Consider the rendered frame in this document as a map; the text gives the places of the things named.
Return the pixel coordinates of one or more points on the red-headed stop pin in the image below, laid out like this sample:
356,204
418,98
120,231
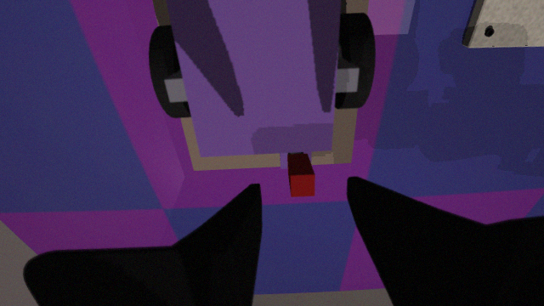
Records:
301,175

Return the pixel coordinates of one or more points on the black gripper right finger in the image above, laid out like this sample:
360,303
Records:
430,257

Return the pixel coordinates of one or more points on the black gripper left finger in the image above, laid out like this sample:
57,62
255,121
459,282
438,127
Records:
215,265

